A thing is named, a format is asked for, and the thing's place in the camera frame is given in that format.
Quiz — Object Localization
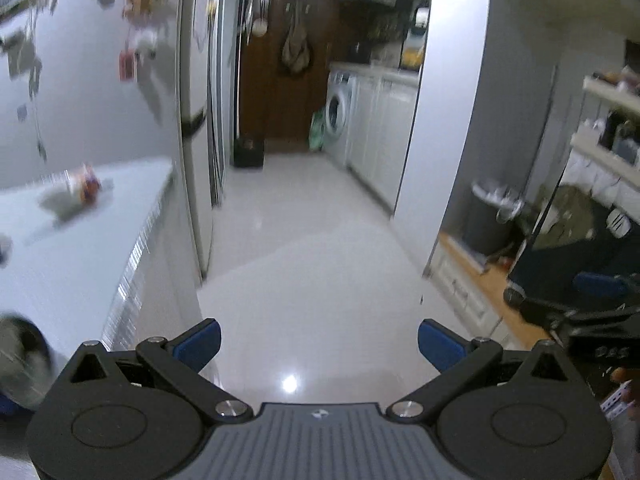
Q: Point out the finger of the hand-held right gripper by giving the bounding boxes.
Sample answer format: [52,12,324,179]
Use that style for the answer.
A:
[572,272,640,306]
[521,297,572,332]

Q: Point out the white drawer cabinet wooden top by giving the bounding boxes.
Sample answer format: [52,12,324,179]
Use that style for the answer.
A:
[428,232,532,357]

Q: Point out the white lace curtain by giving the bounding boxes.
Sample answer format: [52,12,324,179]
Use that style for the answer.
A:
[564,152,640,212]

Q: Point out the orange snack wrapper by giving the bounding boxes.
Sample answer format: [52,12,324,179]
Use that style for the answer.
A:
[70,163,104,206]

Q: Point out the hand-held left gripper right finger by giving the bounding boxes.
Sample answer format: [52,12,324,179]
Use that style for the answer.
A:
[386,319,586,422]

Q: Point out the white washing machine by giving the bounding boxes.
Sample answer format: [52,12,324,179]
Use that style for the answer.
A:
[323,70,357,167]

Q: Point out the grey leaning pole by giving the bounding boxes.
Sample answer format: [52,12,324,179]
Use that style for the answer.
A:
[536,67,559,202]

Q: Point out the olive hanging bag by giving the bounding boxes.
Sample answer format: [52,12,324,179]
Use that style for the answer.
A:
[278,25,316,79]

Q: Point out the green plastic bag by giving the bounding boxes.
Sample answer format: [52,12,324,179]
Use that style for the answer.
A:
[308,112,327,151]

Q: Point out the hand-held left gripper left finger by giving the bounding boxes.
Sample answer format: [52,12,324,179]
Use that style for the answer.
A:
[55,318,253,422]

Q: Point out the beige refrigerator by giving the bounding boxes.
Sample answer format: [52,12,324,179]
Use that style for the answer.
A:
[175,0,227,282]

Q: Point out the hanging metal ladle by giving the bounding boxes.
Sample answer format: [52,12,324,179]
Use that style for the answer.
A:
[252,0,269,39]

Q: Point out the white wall shelf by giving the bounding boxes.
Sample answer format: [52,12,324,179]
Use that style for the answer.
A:
[569,72,640,187]

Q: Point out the wooden wall toy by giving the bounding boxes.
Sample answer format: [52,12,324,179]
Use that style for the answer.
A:
[123,0,164,22]

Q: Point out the blue drink can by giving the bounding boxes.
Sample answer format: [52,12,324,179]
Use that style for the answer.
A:
[0,314,51,417]

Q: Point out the brown wooden door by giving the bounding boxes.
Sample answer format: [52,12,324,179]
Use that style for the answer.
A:
[238,0,344,142]

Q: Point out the grey waste bin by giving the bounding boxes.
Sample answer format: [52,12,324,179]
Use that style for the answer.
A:
[462,180,524,257]

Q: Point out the black printed cloth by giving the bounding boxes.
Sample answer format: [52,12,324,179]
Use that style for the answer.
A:
[507,182,640,312]

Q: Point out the white patterned cloth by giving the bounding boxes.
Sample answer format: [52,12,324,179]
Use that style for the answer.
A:
[602,379,637,419]

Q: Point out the white kitchen cabinets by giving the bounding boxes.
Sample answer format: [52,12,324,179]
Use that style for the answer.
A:
[347,72,419,212]

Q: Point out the black floor box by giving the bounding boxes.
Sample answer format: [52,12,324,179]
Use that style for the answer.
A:
[233,134,265,169]

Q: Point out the white sliding door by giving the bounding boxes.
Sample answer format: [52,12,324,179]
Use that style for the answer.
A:
[215,0,247,207]

